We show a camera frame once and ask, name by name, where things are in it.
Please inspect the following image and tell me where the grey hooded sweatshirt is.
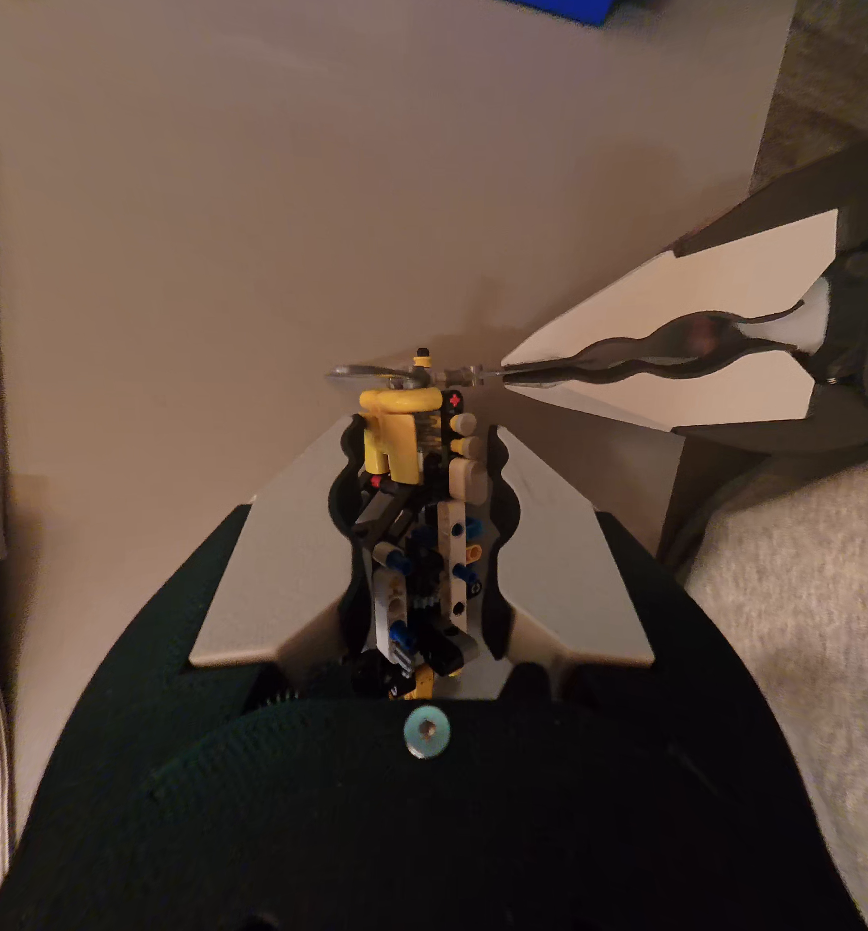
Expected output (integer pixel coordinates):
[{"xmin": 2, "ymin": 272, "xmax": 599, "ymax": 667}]
[{"xmin": 681, "ymin": 454, "xmax": 868, "ymax": 931}]

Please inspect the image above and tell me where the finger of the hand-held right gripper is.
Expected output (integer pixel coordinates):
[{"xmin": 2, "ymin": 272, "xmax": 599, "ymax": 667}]
[
  {"xmin": 501, "ymin": 342, "xmax": 834, "ymax": 435},
  {"xmin": 500, "ymin": 208, "xmax": 840, "ymax": 373}
]

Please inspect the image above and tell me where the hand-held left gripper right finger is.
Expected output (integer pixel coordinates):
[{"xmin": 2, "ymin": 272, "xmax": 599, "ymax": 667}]
[{"xmin": 481, "ymin": 424, "xmax": 658, "ymax": 681}]

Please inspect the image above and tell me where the blue plastic bin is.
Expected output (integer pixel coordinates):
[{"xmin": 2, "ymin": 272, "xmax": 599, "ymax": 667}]
[{"xmin": 505, "ymin": 0, "xmax": 627, "ymax": 29}]

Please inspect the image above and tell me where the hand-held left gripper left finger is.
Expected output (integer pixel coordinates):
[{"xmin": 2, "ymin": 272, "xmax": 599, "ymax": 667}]
[{"xmin": 187, "ymin": 415, "xmax": 370, "ymax": 670}]

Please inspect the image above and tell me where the yellow black lego helicopter model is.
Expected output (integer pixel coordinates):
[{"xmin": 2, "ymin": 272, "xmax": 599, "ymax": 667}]
[{"xmin": 325, "ymin": 348, "xmax": 504, "ymax": 701}]

